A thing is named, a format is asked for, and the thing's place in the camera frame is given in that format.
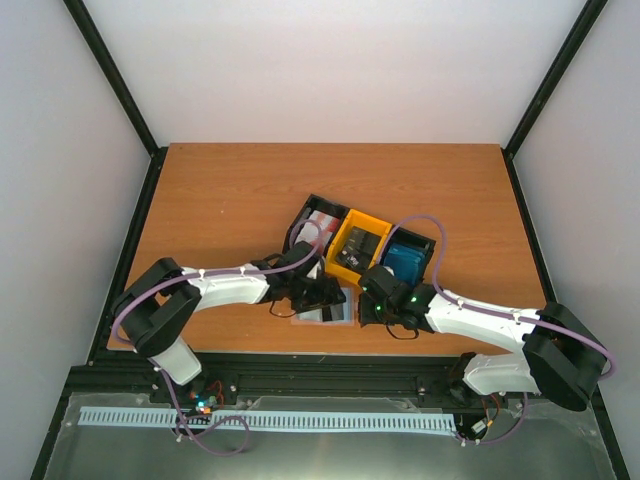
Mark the right connector with wires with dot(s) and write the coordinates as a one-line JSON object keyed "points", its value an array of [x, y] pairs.
{"points": [[491, 408]]}

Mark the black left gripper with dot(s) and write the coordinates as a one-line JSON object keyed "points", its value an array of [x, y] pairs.
{"points": [[326, 296]]}

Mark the light blue slotted cable duct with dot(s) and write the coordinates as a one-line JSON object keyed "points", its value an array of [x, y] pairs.
{"points": [[274, 421]]}

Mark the black right frame post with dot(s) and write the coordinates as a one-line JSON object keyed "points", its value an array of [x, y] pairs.
{"points": [[571, 45]]}

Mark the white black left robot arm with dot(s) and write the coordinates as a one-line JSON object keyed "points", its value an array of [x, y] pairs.
{"points": [[151, 314]]}

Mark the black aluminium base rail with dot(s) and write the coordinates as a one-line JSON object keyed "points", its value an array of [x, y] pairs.
{"points": [[421, 380]]}

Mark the blue card stack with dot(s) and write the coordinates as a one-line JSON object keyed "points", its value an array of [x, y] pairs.
{"points": [[407, 263]]}

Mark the red white card stack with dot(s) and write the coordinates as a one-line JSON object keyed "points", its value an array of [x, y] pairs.
{"points": [[319, 230]]}

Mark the metal base plate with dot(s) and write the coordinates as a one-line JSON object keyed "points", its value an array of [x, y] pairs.
{"points": [[548, 445]]}

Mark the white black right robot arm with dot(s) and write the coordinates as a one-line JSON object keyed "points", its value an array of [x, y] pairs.
{"points": [[547, 352]]}

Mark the black credit card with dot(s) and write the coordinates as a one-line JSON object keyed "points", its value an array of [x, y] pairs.
{"points": [[336, 313]]}

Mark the left electronics board with wires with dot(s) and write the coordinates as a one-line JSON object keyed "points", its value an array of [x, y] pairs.
{"points": [[209, 399]]}

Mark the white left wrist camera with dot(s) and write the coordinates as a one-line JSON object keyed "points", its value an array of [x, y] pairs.
{"points": [[316, 272]]}

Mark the black card stack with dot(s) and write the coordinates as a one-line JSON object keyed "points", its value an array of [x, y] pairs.
{"points": [[358, 250]]}

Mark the black frame post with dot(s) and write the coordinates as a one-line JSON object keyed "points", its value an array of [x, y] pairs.
{"points": [[101, 53], [571, 45]]}

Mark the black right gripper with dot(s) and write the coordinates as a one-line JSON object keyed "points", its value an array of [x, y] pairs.
{"points": [[365, 315]]}

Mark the black left frame post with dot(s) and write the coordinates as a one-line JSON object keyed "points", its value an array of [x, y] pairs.
{"points": [[101, 53]]}

